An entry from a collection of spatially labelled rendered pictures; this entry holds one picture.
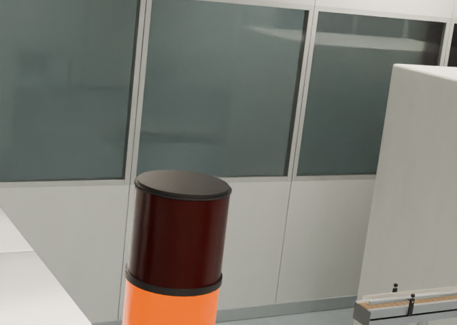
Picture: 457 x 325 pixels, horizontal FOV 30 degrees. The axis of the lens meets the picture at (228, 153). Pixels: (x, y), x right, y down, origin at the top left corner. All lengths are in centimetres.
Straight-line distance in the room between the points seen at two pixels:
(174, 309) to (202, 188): 6
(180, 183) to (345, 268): 614
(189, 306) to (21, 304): 49
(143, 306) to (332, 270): 607
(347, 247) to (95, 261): 198
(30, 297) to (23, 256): 12
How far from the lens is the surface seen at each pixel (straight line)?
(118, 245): 558
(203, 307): 44
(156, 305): 43
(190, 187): 43
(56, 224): 539
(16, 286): 95
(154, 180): 43
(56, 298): 92
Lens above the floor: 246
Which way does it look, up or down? 13 degrees down
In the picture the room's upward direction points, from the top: 7 degrees clockwise
